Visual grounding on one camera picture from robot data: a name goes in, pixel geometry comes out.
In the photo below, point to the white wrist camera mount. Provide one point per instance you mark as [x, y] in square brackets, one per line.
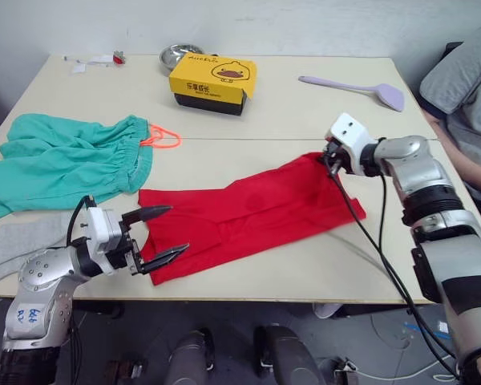
[100, 228]
[350, 132]

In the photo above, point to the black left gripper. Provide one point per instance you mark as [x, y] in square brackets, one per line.
[129, 248]

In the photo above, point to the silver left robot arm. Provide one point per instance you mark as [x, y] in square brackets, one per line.
[44, 280]

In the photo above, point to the white paper scrap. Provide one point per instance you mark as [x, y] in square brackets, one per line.
[79, 69]

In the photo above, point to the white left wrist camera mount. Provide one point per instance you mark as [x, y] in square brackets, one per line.
[100, 228]

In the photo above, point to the person in grey shirt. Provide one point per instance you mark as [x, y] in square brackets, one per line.
[469, 80]

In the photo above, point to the round metal bowl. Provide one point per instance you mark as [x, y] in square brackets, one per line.
[176, 56]

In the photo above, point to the small red clip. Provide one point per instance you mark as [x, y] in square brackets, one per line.
[119, 58]

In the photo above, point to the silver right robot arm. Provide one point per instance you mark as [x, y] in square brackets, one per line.
[417, 160]

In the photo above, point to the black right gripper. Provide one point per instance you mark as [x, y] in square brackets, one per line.
[336, 154]

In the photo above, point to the green shorts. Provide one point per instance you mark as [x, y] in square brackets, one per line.
[64, 168]

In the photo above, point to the person's bare forearm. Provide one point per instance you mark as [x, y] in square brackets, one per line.
[461, 156]

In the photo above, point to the dark grey rounded shell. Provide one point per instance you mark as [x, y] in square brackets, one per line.
[288, 357]
[188, 357]

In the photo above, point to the yellow duck print box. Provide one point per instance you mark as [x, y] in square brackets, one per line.
[212, 80]

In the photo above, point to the blue floor tape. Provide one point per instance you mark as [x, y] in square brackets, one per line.
[421, 328]

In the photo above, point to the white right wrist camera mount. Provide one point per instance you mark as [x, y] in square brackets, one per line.
[350, 132]

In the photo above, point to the black chair back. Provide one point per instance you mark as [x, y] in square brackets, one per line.
[451, 50]

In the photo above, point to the purple silicone spatula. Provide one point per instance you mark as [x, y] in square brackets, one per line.
[389, 96]

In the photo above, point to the red t-shirt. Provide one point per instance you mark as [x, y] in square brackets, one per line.
[244, 216]

